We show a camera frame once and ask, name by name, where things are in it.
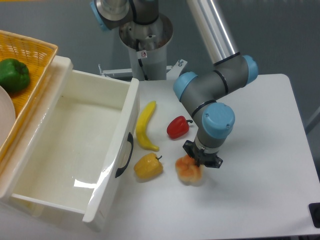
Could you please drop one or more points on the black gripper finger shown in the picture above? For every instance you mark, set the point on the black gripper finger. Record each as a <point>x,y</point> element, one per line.
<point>213,162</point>
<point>192,151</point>

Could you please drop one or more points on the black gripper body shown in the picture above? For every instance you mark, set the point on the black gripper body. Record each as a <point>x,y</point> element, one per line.
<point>205,152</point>

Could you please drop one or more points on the round orange bread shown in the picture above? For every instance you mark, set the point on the round orange bread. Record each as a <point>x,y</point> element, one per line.
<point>188,171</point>

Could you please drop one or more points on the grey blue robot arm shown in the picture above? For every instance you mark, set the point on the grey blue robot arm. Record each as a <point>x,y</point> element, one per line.
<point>198,94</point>

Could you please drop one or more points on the red bell pepper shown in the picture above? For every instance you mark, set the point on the red bell pepper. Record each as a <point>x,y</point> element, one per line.
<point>178,127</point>

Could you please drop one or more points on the yellow bell pepper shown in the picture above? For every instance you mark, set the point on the yellow bell pepper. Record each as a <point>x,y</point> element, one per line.
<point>148,166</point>

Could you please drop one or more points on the yellow banana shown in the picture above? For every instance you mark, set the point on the yellow banana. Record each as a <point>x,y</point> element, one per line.
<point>142,125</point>

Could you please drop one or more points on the black object at table edge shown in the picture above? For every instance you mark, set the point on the black object at table edge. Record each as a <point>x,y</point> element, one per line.
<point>314,209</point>

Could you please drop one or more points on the white plastic drawer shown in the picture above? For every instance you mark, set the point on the white plastic drawer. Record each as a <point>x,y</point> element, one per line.
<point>72,169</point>

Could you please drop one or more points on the yellow woven basket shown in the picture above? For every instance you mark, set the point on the yellow woven basket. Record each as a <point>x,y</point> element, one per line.
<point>24,62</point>

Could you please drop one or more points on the white plate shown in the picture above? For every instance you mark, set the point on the white plate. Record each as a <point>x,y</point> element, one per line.
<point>7,115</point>

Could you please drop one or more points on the green bell pepper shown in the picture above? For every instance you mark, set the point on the green bell pepper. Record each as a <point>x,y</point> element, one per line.
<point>14,75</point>

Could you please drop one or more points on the black drawer handle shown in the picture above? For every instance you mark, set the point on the black drawer handle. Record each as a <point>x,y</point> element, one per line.
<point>127,156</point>

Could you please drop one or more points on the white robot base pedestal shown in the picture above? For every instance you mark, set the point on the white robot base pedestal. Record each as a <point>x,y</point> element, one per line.
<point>147,51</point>

